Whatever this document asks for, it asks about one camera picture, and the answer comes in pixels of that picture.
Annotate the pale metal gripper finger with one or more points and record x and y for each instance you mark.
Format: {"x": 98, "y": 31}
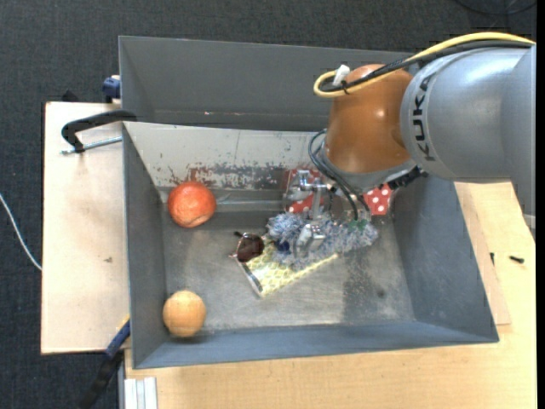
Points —
{"x": 303, "y": 182}
{"x": 310, "y": 236}

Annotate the blue and white fluffy cloth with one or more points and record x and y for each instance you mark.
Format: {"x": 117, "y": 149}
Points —
{"x": 345, "y": 239}

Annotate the red cloth with white dots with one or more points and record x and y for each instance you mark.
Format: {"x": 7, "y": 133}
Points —
{"x": 379, "y": 199}

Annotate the brown sunglasses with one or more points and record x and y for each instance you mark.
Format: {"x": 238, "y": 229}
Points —
{"x": 250, "y": 247}

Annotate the grey metal bin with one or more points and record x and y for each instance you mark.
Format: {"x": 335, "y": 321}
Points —
{"x": 298, "y": 309}

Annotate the red-orange ball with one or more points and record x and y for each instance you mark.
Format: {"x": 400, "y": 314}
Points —
{"x": 191, "y": 204}

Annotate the tan ball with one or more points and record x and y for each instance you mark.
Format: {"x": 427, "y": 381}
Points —
{"x": 184, "y": 313}

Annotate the small black screw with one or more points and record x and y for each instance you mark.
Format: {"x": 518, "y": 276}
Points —
{"x": 517, "y": 260}

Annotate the black cylinder on white bracket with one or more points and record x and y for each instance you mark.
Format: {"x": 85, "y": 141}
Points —
{"x": 406, "y": 178}

